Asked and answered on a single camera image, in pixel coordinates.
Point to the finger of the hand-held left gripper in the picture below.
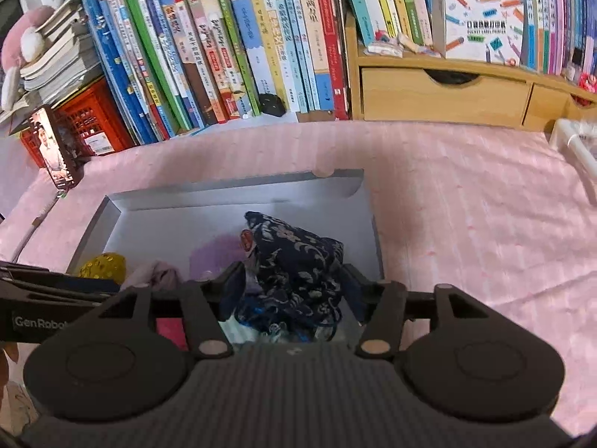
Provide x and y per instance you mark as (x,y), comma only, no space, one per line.
(23,266)
(88,284)

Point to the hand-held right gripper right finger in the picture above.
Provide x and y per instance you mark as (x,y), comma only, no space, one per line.
(355,289)

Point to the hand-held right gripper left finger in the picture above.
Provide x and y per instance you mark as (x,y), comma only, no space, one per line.
(233,289)

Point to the gold sequin scrunchie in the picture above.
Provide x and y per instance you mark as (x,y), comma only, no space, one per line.
(102,268)

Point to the lavender plush puff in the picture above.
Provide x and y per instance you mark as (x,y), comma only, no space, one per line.
(214,256)

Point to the dark blue floral pouch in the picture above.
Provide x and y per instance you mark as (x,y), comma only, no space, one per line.
(298,266)

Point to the pale purple towel cloth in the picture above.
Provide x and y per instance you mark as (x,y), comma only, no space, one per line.
(156,275)

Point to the pink soft scrunchie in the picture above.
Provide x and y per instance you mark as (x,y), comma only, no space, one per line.
(170,331)

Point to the grey cardboard box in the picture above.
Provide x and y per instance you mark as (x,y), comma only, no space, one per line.
(186,214)

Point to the person's left hand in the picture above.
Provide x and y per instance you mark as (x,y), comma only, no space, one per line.
(5,354)

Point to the white board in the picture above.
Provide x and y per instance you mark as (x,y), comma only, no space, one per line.
(16,177)

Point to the smartphone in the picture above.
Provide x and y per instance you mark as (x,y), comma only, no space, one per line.
(51,149)

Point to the pink striped tablecloth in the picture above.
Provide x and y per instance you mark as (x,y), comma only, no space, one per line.
(466,219)

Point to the red plastic crate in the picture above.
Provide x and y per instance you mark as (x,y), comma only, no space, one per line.
(93,121)

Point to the stack of books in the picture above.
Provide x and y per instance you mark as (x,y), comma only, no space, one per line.
(56,65)

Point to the wooden drawer organizer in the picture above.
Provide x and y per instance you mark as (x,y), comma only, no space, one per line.
(443,98)

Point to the pink plush toy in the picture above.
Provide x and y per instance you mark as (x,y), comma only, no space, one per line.
(23,32)

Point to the row of books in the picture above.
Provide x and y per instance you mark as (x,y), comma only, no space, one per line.
(210,56)

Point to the small pastel packet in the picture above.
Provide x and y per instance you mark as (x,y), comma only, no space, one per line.
(382,49)

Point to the white tube rack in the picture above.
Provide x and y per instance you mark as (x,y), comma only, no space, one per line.
(571,142)

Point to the white box with pencil print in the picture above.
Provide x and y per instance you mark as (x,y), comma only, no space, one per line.
(480,23)

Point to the small red toy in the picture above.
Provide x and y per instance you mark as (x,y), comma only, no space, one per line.
(588,85)

